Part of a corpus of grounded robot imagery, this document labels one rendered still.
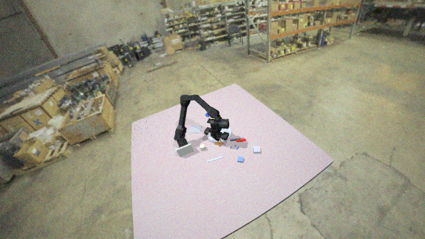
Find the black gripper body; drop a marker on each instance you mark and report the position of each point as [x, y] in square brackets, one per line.
[216, 132]

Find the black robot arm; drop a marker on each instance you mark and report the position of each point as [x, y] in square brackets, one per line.
[212, 112]

